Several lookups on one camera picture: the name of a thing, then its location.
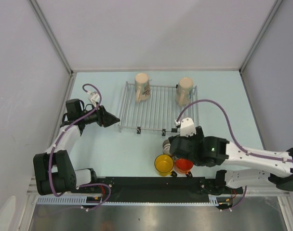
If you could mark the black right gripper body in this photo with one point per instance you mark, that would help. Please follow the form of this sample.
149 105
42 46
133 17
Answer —
197 136

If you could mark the silver wire dish rack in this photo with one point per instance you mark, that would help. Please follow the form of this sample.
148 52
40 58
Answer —
157 113

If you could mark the beige plain mug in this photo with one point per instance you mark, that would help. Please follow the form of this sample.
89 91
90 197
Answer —
184 91

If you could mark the beige decorated mug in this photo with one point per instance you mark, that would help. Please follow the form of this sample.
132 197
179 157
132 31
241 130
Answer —
142 87

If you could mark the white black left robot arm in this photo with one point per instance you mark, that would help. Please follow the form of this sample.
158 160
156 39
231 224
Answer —
54 172

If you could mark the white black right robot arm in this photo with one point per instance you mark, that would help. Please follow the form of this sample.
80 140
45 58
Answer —
261 167

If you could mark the orange mug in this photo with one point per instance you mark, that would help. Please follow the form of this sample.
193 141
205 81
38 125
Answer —
184 166

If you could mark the stainless steel cup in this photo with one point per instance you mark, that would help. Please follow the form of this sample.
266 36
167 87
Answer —
166 147

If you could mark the yellow mug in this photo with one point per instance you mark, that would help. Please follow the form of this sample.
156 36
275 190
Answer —
164 165

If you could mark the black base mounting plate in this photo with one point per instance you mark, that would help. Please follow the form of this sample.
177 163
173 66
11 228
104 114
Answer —
164 189

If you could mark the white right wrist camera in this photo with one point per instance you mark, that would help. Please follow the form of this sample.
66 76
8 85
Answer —
187 127

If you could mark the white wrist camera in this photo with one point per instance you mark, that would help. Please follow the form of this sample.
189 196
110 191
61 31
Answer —
187 127
94 98

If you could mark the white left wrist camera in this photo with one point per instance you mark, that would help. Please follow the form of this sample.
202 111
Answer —
94 98

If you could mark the white slotted cable duct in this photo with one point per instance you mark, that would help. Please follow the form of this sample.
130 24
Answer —
85 201

